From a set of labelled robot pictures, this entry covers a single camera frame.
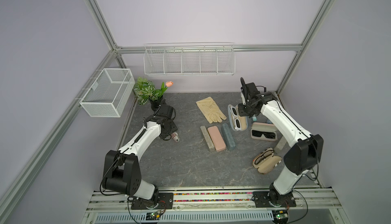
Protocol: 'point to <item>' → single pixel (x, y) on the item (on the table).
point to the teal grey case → (228, 138)
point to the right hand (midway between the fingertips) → (243, 110)
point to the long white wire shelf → (214, 58)
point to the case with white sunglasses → (236, 122)
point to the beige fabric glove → (211, 111)
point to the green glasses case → (207, 138)
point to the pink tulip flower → (169, 83)
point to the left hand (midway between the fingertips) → (172, 131)
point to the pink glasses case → (217, 139)
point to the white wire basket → (108, 96)
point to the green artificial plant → (144, 90)
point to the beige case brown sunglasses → (175, 137)
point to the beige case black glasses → (265, 162)
